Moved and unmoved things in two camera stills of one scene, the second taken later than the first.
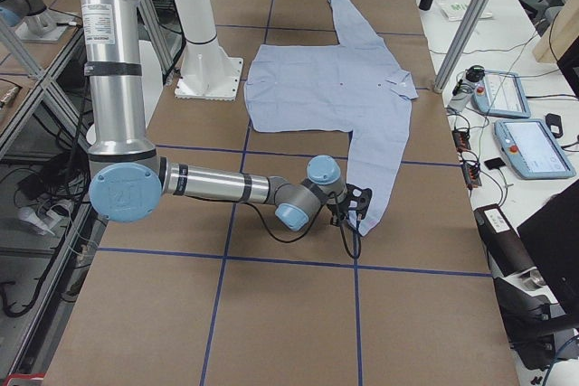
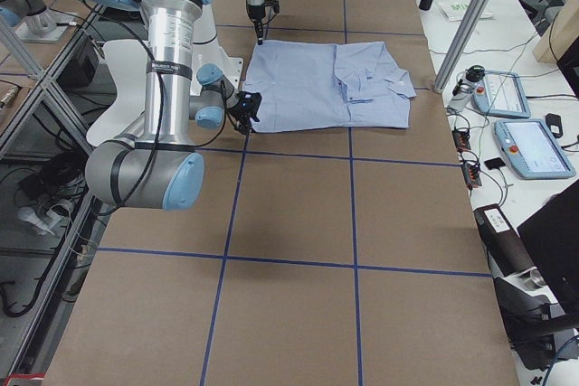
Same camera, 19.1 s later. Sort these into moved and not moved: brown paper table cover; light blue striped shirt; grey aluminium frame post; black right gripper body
Moved: black right gripper body; light blue striped shirt
Not moved: brown paper table cover; grey aluminium frame post
